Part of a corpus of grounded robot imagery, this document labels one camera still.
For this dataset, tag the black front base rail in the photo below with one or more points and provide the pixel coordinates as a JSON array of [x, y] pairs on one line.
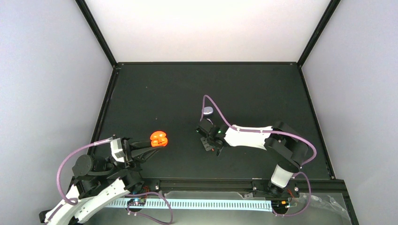
[[205, 184]]

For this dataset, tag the black left rear frame post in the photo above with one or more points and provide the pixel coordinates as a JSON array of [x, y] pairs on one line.
[[84, 8]]

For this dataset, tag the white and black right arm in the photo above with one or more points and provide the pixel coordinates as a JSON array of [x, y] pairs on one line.
[[285, 146]]

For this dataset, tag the light blue slotted cable duct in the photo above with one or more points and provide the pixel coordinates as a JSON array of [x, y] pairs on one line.
[[192, 204]]

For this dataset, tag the lavender earbud charging case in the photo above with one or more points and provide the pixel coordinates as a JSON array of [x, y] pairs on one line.
[[208, 110]]

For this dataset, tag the orange round bottle cap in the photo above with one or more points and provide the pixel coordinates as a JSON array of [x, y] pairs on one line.
[[158, 139]]

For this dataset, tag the black right rear frame post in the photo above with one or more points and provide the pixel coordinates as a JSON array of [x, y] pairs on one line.
[[321, 25]]

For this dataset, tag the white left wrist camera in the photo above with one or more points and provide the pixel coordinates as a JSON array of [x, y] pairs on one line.
[[117, 151]]

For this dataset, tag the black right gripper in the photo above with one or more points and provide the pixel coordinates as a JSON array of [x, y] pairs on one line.
[[213, 146]]

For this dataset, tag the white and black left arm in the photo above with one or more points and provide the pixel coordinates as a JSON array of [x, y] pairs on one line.
[[73, 210]]

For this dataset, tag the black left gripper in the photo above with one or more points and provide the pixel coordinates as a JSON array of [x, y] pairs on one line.
[[131, 163]]

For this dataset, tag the black frame post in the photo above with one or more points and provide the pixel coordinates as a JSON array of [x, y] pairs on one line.
[[84, 8], [321, 25]]

